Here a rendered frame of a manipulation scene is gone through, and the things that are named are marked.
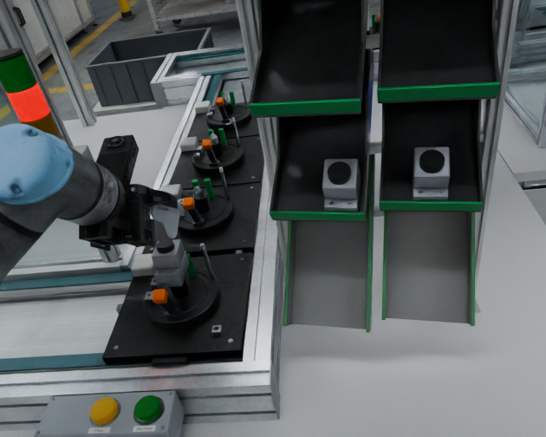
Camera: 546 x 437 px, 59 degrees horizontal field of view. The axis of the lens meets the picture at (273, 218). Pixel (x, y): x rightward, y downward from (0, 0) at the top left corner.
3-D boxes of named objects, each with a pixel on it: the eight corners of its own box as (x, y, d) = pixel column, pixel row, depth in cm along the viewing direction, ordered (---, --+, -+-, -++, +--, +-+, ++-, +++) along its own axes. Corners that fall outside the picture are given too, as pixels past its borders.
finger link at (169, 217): (183, 243, 78) (141, 237, 70) (181, 206, 79) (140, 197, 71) (198, 240, 77) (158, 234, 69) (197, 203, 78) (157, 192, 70)
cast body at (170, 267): (182, 286, 83) (172, 253, 80) (158, 288, 84) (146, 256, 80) (191, 257, 90) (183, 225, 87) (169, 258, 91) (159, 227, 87)
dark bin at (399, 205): (481, 212, 64) (490, 183, 58) (379, 211, 67) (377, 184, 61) (471, 54, 76) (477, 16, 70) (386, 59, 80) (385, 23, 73)
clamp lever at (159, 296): (178, 316, 83) (163, 299, 77) (167, 316, 84) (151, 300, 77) (180, 296, 85) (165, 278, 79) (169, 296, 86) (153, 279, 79)
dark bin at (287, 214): (366, 223, 66) (362, 195, 60) (272, 220, 69) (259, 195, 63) (374, 66, 78) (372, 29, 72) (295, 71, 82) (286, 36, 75)
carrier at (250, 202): (254, 254, 100) (243, 205, 93) (143, 263, 103) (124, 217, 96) (262, 188, 120) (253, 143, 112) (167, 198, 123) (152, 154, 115)
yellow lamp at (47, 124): (55, 146, 82) (42, 120, 79) (28, 150, 83) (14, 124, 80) (66, 133, 86) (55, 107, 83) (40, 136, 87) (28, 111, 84)
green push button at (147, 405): (160, 425, 72) (156, 418, 71) (134, 427, 73) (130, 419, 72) (165, 401, 76) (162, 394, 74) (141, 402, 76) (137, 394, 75)
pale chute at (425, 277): (471, 323, 75) (475, 326, 70) (382, 317, 78) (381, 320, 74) (471, 144, 78) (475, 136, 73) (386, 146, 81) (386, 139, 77)
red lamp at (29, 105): (42, 120, 79) (29, 91, 76) (14, 123, 80) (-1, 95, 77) (55, 107, 83) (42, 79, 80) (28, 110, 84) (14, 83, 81)
